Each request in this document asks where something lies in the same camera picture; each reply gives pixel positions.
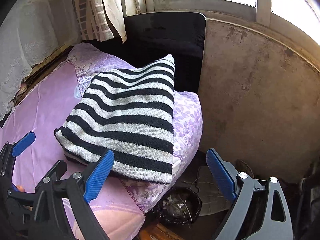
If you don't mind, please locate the black grey striped sweater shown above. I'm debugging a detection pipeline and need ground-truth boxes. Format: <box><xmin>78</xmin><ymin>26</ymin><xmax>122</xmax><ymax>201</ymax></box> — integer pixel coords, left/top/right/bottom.
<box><xmin>54</xmin><ymin>55</ymin><xmax>175</xmax><ymax>184</ymax></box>

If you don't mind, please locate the person's left hand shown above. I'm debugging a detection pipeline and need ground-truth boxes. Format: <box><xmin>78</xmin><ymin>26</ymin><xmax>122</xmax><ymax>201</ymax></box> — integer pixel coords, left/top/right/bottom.
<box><xmin>15</xmin><ymin>184</ymin><xmax>34</xmax><ymax>212</ymax></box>

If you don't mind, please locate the pink purple bed sheet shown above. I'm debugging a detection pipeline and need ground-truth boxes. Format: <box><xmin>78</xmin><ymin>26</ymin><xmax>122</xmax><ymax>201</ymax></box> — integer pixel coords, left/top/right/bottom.
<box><xmin>1</xmin><ymin>63</ymin><xmax>145</xmax><ymax>239</ymax></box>

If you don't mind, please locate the dark bowl on floor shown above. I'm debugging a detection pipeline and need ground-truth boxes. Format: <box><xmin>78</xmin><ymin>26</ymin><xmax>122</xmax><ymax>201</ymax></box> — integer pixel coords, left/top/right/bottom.
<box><xmin>151</xmin><ymin>186</ymin><xmax>202</xmax><ymax>228</ymax></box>

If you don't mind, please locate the white lace cover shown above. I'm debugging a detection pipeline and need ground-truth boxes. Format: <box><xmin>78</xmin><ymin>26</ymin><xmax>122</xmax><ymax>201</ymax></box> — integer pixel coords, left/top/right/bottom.
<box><xmin>1</xmin><ymin>0</ymin><xmax>81</xmax><ymax>117</ymax></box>

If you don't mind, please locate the checkered beige curtain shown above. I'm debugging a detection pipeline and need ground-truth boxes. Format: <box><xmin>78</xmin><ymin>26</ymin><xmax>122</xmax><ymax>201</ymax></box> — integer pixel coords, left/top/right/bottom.
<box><xmin>72</xmin><ymin>0</ymin><xmax>127</xmax><ymax>42</ymax></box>

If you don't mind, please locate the black headboard panel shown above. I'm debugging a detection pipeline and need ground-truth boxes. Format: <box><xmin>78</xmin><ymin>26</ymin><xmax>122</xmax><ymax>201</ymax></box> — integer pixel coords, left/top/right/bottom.
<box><xmin>90</xmin><ymin>11</ymin><xmax>206</xmax><ymax>93</ymax></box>

